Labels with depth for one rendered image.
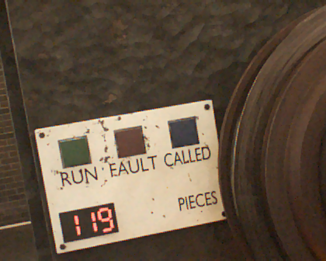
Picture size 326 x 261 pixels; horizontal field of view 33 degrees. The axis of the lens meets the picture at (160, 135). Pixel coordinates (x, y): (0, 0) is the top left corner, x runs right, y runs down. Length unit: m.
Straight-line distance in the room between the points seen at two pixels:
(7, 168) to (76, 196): 6.04
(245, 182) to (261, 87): 0.12
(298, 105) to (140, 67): 0.25
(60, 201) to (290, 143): 0.33
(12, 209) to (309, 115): 6.32
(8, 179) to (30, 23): 6.05
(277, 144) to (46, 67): 0.35
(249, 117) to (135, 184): 0.21
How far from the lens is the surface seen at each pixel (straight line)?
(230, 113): 0.75
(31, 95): 0.81
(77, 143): 0.78
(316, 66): 0.71
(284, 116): 0.69
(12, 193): 6.86
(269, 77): 0.70
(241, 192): 0.70
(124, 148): 0.79
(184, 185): 0.81
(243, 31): 0.86
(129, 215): 0.81
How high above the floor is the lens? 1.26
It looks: 4 degrees down
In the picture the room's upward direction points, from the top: 9 degrees counter-clockwise
